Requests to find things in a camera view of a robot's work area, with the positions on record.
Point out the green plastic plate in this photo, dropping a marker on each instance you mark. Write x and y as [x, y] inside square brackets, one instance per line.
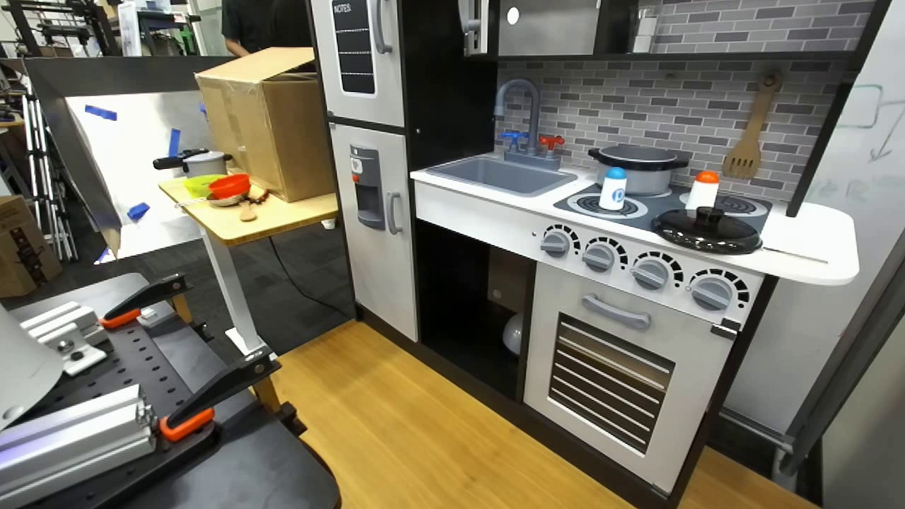
[197, 183]

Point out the brown toy food piece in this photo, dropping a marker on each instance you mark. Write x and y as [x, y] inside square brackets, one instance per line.
[255, 192]
[247, 212]

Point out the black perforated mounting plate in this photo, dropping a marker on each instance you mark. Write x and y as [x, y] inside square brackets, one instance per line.
[132, 361]

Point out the white board grey frame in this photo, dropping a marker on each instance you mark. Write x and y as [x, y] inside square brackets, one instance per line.
[122, 169]

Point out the person in black shirt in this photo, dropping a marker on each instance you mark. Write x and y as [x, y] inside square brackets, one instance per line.
[260, 18]

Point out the black orange bar clamp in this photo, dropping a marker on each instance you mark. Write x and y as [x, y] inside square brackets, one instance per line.
[223, 383]
[142, 295]

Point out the black metal shelf rack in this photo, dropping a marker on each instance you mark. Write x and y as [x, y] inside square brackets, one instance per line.
[59, 18]

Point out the silver metal bracket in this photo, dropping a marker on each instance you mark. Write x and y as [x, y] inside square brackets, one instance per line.
[60, 325]

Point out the white shaker bottle orange cap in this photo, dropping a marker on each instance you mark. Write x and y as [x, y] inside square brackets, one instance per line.
[702, 196]

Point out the white oven door with vent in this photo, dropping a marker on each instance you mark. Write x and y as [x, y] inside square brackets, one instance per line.
[566, 376]

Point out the white round toy item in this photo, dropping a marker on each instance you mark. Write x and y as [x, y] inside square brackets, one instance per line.
[513, 337]

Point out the wooden table white leg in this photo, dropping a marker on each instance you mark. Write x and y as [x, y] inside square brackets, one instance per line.
[272, 214]

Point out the small brown cardboard box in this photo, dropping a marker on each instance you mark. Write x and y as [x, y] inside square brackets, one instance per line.
[23, 250]

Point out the grey stove knob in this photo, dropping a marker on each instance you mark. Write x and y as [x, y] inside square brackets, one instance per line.
[600, 254]
[713, 295]
[557, 244]
[653, 272]

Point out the red plastic bowl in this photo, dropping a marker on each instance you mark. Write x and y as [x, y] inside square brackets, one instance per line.
[231, 186]

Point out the white black toy kitchen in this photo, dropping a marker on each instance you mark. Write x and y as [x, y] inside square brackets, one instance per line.
[453, 93]

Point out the aluminium extrusion bar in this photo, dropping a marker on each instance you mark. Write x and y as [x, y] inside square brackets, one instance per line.
[74, 441]

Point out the blue tape strip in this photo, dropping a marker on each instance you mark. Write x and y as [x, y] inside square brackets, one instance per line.
[137, 212]
[104, 111]
[173, 142]

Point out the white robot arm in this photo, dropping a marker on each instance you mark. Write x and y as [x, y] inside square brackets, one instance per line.
[23, 370]

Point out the grey toy pot with lid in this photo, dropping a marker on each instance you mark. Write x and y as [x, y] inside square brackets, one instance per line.
[641, 173]

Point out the white shaker bottle blue cap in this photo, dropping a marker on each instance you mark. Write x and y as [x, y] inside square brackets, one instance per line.
[613, 192]

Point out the white panel with marker sketch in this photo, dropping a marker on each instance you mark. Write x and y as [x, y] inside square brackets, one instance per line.
[829, 186]

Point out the white microwave door with keypad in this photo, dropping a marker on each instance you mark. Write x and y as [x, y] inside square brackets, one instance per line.
[477, 28]

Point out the grey toy faucet spout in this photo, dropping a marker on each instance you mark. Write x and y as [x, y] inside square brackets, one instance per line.
[535, 117]

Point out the large cardboard box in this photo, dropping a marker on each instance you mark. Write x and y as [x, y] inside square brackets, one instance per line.
[285, 131]

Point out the silver metal stand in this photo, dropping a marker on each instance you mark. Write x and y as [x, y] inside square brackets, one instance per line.
[39, 159]

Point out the wooden slotted spatula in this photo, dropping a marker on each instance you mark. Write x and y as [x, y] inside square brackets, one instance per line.
[745, 159]

